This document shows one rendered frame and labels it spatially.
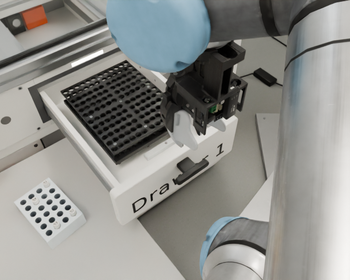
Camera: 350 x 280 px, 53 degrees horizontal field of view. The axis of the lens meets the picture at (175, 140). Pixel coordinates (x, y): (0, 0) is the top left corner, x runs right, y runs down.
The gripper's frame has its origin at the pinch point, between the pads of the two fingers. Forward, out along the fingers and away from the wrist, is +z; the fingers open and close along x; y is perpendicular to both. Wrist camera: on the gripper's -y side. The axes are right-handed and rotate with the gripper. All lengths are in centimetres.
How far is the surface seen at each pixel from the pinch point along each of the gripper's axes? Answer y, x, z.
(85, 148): -15.9, -12.3, 10.5
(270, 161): -21, 74, 97
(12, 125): -35.0, -20.9, 14.6
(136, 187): -1.2, -10.1, 8.3
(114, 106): -21.5, -1.9, 10.0
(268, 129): -35, 89, 97
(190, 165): 0.9, 0.3, 8.8
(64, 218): -11.0, -22.3, 20.6
